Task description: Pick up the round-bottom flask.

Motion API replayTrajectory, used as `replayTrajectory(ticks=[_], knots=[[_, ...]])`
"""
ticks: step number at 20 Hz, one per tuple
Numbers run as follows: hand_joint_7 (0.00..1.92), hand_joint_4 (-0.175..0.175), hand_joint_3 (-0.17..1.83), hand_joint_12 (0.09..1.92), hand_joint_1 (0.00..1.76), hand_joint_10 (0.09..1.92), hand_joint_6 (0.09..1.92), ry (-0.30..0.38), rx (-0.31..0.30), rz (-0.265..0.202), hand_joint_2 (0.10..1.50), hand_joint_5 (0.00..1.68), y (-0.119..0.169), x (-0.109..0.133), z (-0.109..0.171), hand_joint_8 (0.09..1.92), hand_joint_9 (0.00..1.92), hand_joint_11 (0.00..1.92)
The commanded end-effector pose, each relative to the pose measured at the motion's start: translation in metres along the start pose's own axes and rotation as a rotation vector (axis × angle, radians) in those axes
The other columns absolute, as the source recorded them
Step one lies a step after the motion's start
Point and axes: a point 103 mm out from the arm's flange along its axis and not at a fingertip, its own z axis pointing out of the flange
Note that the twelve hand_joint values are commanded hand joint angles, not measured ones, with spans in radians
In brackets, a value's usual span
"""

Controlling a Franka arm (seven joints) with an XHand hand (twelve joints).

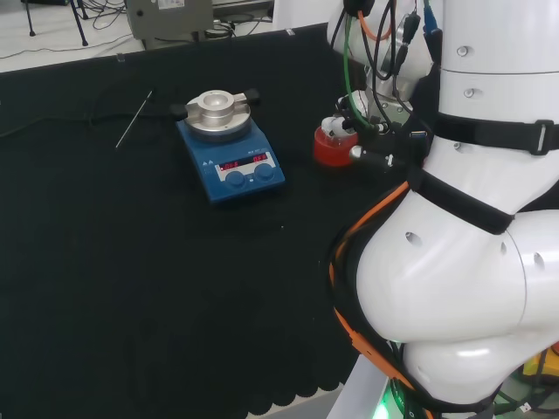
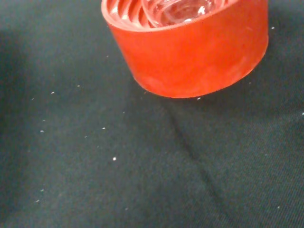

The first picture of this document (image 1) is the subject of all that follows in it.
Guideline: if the thin black probe cable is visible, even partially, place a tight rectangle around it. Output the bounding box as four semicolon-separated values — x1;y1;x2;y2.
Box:
88;84;181;133

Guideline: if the red flask ring stand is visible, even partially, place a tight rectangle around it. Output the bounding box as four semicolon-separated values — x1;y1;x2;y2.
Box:
313;124;360;168

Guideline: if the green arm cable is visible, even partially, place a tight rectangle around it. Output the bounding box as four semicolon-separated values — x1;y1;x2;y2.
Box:
342;0;385;132

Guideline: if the thick black power cable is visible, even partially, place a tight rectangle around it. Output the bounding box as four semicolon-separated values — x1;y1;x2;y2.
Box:
0;111;180;137

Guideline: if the yellow stop button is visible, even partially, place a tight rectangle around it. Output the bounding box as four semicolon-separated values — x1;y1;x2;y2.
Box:
522;342;559;379

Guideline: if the black bench cloth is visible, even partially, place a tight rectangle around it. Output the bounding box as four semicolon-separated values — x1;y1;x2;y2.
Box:
0;19;438;419

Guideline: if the black tripod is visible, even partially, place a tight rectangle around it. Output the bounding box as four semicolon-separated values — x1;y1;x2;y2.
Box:
21;0;91;47

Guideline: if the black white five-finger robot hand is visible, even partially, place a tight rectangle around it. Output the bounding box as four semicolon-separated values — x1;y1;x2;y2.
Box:
321;89;411;152

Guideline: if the blue base heater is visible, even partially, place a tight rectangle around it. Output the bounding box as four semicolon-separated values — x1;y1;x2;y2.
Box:
169;88;287;208

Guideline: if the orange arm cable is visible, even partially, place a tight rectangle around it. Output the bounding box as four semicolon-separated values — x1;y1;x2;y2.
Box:
329;181;438;419

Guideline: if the thin metal probe rod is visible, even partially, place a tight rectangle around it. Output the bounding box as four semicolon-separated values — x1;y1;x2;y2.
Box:
114;90;155;149

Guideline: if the pale metal base plate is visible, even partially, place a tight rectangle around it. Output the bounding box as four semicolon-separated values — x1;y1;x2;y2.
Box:
329;355;394;419

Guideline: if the clear round-bottom flask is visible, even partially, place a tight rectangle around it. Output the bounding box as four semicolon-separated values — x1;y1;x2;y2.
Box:
325;116;354;148

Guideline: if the grey equipment cabinet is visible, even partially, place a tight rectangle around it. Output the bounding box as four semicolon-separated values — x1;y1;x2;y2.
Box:
124;0;274;52

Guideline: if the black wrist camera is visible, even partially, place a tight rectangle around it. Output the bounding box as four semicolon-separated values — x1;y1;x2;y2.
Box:
349;145;410;172

